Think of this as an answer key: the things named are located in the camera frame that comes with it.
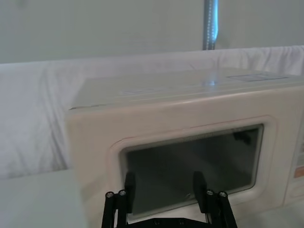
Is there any oven control panel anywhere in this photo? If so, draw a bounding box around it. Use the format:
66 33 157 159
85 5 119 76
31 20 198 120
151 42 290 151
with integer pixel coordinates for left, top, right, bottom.
284 133 304 207

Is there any white tablecloth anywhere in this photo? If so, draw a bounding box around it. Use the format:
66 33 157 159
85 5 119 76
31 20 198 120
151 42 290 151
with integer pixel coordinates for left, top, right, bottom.
0 169 304 228

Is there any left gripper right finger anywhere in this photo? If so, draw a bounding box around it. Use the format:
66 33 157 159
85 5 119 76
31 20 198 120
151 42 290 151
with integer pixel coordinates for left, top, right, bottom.
192 171 237 228

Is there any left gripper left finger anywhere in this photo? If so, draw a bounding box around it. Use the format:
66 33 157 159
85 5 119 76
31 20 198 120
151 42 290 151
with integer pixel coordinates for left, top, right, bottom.
101 171 137 228

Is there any white curtain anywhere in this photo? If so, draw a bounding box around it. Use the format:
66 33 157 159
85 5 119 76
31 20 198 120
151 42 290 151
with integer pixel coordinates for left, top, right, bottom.
0 45 304 179

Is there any cream microwave oven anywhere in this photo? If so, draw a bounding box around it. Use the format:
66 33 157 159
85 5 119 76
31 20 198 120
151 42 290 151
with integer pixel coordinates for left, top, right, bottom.
65 77 304 225

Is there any grey striped post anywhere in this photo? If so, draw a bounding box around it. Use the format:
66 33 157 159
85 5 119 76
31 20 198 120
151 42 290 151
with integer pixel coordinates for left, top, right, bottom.
201 0 221 51

